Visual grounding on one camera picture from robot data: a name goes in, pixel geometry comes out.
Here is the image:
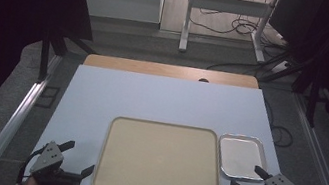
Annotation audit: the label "small silver metal tray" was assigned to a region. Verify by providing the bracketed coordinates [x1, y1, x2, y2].
[212, 130, 274, 185]

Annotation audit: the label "black floor cables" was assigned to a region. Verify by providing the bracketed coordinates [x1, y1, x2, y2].
[175, 0, 304, 85]

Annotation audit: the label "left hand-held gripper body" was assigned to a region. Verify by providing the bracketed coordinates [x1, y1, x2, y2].
[26, 137, 89, 185]

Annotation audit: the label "wooden table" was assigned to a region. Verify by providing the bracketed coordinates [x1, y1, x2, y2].
[83, 47, 261, 95]

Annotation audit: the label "large beige plastic tray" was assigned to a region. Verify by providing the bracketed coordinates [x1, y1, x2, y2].
[91, 111, 232, 185]

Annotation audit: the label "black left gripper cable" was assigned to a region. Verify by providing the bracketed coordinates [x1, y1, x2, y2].
[15, 144, 47, 185]

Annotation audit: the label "black metal stand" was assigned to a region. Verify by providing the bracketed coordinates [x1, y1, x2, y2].
[251, 0, 329, 131]
[34, 26, 100, 92]

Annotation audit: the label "white power strip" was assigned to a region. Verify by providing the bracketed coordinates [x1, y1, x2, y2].
[270, 58, 292, 77]

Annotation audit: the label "pale blue table board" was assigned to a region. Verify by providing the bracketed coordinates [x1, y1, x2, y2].
[21, 52, 295, 185]

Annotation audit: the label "white metal desk frame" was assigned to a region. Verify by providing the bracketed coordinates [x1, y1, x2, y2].
[177, 0, 282, 68]

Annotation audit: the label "black looped cable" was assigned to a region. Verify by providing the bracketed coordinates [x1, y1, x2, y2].
[256, 97, 301, 150]

